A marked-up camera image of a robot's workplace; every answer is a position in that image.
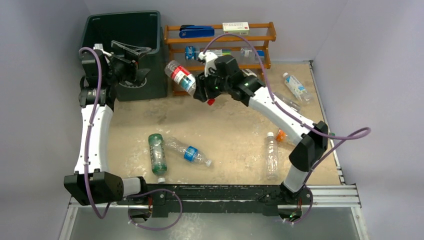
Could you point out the clear plastic box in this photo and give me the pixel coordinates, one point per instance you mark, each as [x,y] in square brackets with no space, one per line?
[246,54]

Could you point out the white black small box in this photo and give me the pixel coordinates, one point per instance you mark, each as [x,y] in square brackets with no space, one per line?
[249,74]

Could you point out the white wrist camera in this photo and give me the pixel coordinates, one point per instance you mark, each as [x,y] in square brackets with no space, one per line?
[208,59]
[100,47]

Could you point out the red label bottle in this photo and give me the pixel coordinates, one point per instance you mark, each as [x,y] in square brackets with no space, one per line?
[184,78]

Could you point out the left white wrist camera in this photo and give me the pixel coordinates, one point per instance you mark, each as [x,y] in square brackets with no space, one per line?
[100,47]

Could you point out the dark green trash bin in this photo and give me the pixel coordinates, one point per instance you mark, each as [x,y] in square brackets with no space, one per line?
[136,28]

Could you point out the pack of coloured markers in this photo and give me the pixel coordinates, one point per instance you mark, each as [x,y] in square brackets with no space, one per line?
[220,52]

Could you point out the blue white tape dispenser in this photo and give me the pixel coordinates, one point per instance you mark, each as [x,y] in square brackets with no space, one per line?
[191,52]

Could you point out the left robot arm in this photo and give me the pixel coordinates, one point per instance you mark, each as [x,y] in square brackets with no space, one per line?
[91,181]

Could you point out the orange wooden shelf rack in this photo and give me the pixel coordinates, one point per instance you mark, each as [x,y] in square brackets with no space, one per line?
[260,36]

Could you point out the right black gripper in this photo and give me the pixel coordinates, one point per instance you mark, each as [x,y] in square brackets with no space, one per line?
[201,87]

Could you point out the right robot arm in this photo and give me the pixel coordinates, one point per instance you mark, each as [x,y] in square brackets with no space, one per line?
[308,137]

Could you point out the white green box top shelf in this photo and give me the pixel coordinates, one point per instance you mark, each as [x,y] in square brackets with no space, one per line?
[237,28]

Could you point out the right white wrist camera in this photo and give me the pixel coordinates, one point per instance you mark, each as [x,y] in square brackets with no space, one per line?
[208,59]

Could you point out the white blue label bottle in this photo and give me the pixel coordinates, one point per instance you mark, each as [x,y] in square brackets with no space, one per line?
[297,88]

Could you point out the blue stapler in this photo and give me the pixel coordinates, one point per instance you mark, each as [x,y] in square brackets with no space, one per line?
[195,31]

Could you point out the clear bottle white cap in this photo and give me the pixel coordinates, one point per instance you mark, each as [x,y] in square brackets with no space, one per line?
[288,102]

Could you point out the blue white eraser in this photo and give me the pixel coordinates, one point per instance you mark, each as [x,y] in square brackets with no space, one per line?
[260,56]

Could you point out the blue label clear bottle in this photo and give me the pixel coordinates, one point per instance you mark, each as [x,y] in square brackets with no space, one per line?
[188,152]

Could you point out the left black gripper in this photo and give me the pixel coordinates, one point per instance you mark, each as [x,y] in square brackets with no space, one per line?
[134,73]

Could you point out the green tinted bottle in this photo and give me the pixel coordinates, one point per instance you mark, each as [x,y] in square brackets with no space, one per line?
[157,157]

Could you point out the orange drink bottle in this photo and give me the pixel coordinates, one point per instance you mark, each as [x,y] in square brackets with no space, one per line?
[282,137]

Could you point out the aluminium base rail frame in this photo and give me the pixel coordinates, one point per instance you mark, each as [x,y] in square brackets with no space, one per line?
[223,212]

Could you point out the clear unlabelled bottle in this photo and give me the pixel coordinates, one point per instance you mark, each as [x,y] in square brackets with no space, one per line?
[271,157]

